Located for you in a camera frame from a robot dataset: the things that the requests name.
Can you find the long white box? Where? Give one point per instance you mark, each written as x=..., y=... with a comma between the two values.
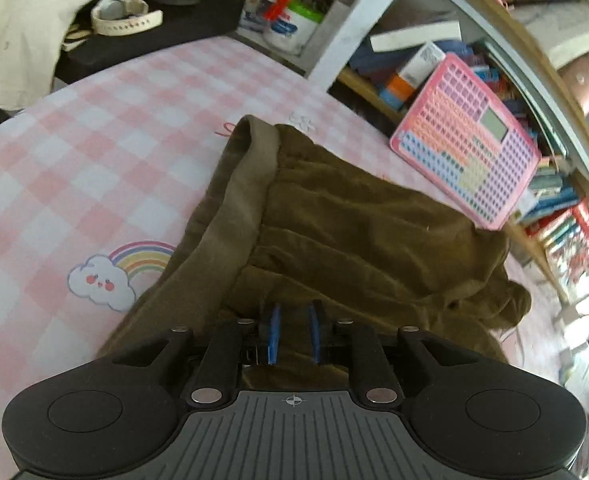
x=414, y=37

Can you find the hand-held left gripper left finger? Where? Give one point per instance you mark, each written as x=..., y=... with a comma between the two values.
x=274, y=332

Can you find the white wrist watch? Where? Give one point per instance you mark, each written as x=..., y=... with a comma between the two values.
x=124, y=19

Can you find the pink button toy board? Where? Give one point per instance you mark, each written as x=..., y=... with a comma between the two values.
x=467, y=140

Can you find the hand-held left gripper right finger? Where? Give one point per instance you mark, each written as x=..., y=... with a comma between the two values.
x=315, y=332

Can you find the black case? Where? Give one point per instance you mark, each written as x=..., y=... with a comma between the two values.
x=174, y=30

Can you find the olive brown pants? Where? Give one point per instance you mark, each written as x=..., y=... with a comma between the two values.
x=354, y=230

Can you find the white bookshelf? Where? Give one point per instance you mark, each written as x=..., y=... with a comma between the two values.
x=354, y=15

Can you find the row of upright books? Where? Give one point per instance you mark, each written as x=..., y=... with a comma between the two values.
x=569, y=230

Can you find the white tub with pens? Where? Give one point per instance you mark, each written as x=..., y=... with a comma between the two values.
x=292, y=30

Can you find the cream cloth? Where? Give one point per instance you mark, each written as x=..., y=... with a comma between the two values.
x=19, y=25

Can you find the white and orange box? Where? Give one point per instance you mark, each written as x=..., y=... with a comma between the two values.
x=414, y=72

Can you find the pink checked bed sheet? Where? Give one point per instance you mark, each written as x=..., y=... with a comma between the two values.
x=99, y=160

